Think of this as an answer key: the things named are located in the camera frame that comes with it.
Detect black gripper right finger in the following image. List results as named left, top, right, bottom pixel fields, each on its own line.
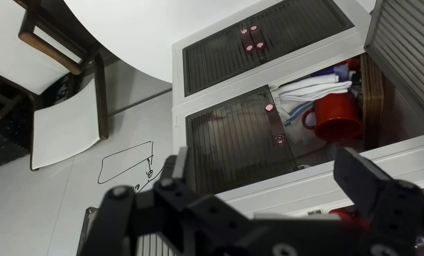
left=333, top=146, right=424, bottom=256

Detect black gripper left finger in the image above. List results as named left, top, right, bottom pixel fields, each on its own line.
left=81, top=145, right=252, bottom=256

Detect white three-tier cabinet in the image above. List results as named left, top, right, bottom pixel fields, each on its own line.
left=171, top=0, right=424, bottom=230

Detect small red object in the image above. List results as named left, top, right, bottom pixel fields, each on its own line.
left=329, top=206, right=366, bottom=230

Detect red mug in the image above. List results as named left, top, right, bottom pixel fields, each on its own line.
left=300, top=91, right=364, bottom=142

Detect brown wooden box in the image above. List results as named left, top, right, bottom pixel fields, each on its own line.
left=360, top=53, right=386, bottom=151

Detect white crumpled cloths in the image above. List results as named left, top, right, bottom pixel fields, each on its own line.
left=270, top=71, right=354, bottom=128

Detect wooden chair with white panels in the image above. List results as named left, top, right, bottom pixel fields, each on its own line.
left=0, top=0, right=111, bottom=172

